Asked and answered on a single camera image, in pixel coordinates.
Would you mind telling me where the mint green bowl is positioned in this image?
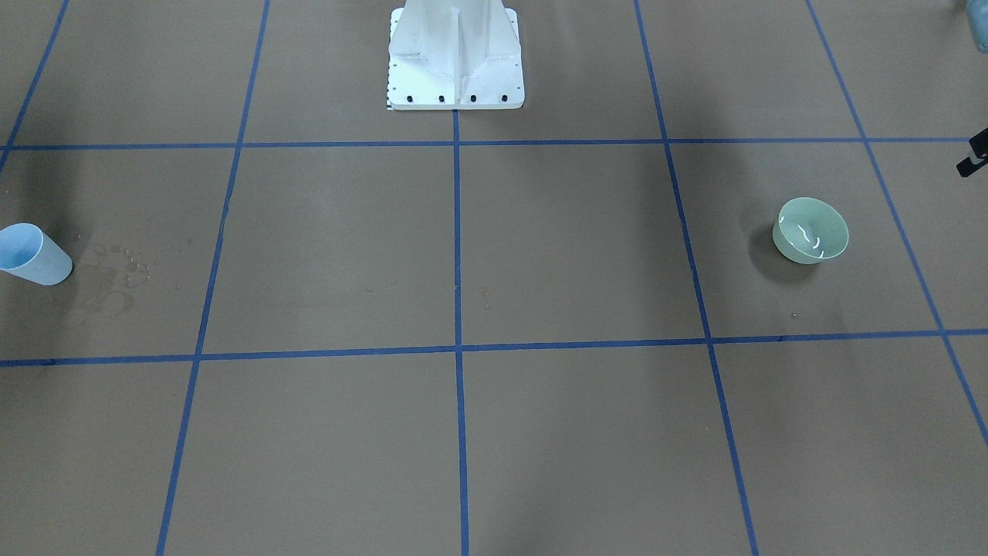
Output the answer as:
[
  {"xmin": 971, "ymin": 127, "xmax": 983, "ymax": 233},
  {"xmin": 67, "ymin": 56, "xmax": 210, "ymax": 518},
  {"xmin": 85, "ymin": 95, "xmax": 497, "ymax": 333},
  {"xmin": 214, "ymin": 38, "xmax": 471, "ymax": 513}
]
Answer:
[{"xmin": 772, "ymin": 197, "xmax": 850, "ymax": 265}]

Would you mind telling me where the light blue plastic cup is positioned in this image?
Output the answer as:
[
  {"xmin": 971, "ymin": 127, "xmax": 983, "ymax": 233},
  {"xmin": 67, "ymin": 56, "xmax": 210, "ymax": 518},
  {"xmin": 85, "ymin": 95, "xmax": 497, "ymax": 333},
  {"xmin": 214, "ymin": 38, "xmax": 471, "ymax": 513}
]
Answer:
[{"xmin": 1, "ymin": 222, "xmax": 73, "ymax": 287}]

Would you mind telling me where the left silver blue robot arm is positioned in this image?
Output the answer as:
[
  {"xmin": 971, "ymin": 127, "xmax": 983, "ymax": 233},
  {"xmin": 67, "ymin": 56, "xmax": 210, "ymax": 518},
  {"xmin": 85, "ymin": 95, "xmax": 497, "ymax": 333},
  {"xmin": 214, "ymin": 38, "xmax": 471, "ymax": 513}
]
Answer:
[{"xmin": 956, "ymin": 1, "xmax": 987, "ymax": 178}]

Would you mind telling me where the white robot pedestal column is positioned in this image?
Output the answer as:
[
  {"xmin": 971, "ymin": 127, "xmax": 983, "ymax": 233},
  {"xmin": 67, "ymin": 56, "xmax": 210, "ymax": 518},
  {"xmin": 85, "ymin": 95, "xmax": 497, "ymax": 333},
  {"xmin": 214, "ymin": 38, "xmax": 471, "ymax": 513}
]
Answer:
[{"xmin": 386, "ymin": 1, "xmax": 526, "ymax": 110}]

